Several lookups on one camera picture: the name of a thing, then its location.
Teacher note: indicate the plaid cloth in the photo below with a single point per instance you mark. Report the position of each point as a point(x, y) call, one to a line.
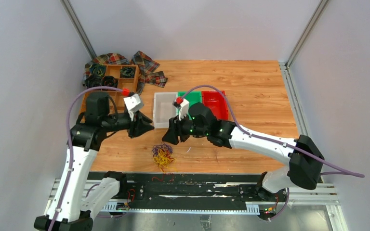
point(148, 72)

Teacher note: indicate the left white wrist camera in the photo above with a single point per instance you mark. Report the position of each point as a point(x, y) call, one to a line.
point(133, 104)

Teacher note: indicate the wooden compartment tray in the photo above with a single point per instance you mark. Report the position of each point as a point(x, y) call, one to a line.
point(123, 83)

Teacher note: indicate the white plastic bin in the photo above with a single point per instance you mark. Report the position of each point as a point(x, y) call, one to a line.
point(163, 108)

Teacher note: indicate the red plastic bin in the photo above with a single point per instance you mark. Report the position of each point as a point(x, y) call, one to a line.
point(216, 103)

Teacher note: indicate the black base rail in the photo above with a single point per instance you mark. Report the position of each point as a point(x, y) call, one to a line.
point(221, 192)

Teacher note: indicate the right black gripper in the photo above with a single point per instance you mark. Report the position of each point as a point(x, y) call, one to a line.
point(175, 128)

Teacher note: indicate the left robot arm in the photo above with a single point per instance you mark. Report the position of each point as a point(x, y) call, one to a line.
point(70, 211)

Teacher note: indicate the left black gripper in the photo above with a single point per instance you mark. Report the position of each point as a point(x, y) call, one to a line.
point(138, 126)

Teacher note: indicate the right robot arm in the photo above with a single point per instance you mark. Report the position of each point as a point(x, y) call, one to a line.
point(301, 158)

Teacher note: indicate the rolled dark tie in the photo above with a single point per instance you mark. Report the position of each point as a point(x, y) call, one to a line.
point(110, 81)
point(127, 72)
point(93, 81)
point(97, 69)

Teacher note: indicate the green plastic bin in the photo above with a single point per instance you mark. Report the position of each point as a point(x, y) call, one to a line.
point(193, 97)

